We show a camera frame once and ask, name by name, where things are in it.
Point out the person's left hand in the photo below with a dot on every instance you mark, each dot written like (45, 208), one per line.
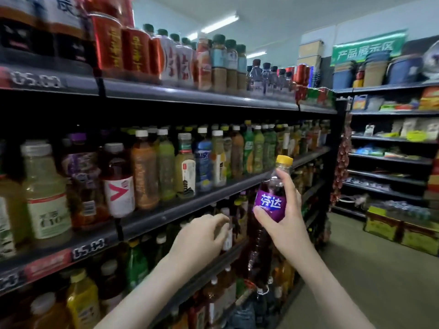
(199, 243)

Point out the person's right hand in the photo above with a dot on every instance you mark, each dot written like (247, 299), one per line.
(291, 233)

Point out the purple grape Fanta bottle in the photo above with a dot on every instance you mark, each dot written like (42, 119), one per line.
(269, 204)

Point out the drinks shelf unit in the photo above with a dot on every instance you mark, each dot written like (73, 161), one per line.
(206, 98)

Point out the person's left forearm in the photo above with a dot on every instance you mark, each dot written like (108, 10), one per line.
(144, 305)

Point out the person's right forearm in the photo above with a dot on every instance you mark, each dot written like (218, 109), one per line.
(329, 301)

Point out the red shelf price strip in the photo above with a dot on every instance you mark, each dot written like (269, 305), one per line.
(41, 80)
(48, 263)

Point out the green display crate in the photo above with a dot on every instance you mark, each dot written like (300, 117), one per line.
(420, 236)
(383, 226)

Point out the stack of cardboard boxes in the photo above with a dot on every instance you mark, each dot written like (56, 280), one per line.
(311, 54)

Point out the row of tall red cans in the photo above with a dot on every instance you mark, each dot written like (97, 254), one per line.
(120, 48)

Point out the ceiling light tube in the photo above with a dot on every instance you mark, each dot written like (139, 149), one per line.
(219, 24)

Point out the green wall sign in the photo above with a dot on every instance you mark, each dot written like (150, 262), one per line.
(370, 46)

